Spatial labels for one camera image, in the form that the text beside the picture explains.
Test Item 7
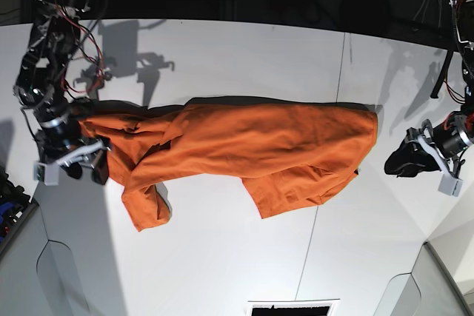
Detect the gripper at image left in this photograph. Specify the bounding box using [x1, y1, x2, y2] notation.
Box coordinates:
[35, 103, 111, 184]

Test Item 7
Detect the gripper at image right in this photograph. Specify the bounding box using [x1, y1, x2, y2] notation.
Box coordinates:
[384, 111, 473, 178]

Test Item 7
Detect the orange t-shirt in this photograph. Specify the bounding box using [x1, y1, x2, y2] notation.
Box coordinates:
[79, 104, 378, 231]

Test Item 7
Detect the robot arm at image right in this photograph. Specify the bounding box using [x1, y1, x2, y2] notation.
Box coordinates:
[384, 0, 473, 180]

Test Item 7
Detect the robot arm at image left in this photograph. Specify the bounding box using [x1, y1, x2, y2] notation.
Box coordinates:
[13, 0, 429, 186]

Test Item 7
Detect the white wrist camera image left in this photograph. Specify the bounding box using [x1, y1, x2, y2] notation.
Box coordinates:
[33, 161, 60, 186]

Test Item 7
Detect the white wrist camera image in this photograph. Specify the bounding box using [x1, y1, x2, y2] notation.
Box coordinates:
[33, 161, 60, 186]
[438, 175, 463, 197]

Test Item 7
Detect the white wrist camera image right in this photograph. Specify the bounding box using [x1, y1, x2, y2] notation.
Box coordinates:
[438, 175, 463, 197]

